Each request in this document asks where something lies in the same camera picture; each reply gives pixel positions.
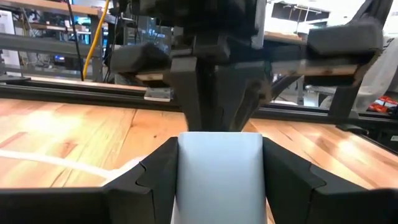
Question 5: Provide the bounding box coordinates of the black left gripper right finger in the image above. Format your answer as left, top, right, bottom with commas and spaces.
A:
262, 136, 398, 224

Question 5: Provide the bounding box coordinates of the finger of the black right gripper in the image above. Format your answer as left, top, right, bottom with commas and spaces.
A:
223, 62, 271, 131
170, 57, 224, 131

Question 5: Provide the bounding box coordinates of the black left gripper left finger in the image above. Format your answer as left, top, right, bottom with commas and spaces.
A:
0, 136, 180, 224

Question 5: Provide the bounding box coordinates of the light blue USB charger cube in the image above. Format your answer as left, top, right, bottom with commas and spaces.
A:
170, 131, 268, 224

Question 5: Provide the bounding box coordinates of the white braided USB cable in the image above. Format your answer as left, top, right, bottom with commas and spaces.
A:
0, 149, 147, 181

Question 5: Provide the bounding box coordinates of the person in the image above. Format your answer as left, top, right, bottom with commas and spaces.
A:
354, 34, 398, 113

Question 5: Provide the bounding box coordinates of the cluttered wooden table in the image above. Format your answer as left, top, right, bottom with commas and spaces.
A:
264, 30, 308, 46

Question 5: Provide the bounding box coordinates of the white computer tower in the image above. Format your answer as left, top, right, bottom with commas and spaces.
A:
0, 9, 21, 68

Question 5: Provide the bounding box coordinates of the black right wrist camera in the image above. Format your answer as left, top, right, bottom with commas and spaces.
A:
130, 0, 268, 41

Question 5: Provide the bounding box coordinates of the yellow cable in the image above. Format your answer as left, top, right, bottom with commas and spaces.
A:
82, 0, 111, 82

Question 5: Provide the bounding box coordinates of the thin black taut cable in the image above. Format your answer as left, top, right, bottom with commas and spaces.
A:
65, 0, 85, 81

